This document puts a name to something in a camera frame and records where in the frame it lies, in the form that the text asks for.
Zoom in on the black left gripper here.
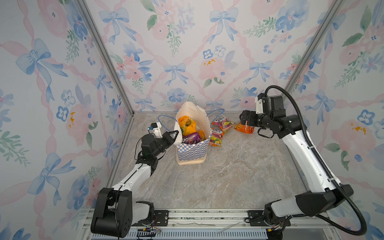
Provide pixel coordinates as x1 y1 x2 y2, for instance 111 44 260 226
152 130 179 160

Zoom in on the orange snack packet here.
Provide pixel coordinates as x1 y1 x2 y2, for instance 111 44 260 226
235 123 255 134

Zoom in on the yellow mango gummy bag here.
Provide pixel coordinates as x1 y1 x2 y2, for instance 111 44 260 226
198 130 206 141
178 116 197 136

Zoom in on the purple fruit candy pack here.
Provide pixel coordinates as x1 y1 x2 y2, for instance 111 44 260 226
182 132 201 145

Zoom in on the pink fruit candy pack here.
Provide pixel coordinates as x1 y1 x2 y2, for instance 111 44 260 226
212 116 234 133

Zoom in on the orange fruit candy pack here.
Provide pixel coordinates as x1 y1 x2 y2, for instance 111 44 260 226
210 128 224 147

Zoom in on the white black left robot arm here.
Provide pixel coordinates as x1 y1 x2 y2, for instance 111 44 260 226
90 130 180 238

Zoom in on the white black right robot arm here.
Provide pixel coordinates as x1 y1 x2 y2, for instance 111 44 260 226
240 94 354 226

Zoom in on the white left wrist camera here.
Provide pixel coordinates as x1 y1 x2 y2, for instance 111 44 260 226
148 122 162 139

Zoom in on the metal base rail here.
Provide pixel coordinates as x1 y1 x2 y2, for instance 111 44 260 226
80 208 334 240

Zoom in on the aluminium corner post right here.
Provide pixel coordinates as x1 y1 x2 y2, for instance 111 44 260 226
285 0 346 92

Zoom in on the aluminium corner post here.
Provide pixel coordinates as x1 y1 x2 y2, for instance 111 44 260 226
74 0 134 117
285 0 346 92

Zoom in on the aluminium corner post left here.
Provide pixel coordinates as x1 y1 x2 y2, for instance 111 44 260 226
74 0 134 117

